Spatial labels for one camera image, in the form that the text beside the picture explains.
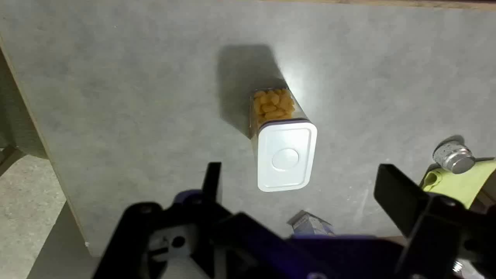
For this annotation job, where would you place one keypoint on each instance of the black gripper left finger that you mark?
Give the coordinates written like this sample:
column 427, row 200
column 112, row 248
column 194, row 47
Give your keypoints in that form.
column 213, row 180

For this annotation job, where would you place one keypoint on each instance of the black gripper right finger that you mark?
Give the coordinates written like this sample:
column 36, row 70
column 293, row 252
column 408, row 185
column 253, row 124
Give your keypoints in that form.
column 397, row 194

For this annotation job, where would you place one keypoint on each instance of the yellow green cloth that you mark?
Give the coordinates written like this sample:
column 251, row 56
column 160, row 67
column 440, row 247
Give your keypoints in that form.
column 465, row 185

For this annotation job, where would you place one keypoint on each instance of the clear plastic storage container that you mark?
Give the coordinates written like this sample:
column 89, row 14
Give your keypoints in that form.
column 258, row 121

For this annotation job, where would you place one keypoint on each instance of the orange puffed snacks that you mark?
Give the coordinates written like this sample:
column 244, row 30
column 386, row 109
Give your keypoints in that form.
column 273, row 106

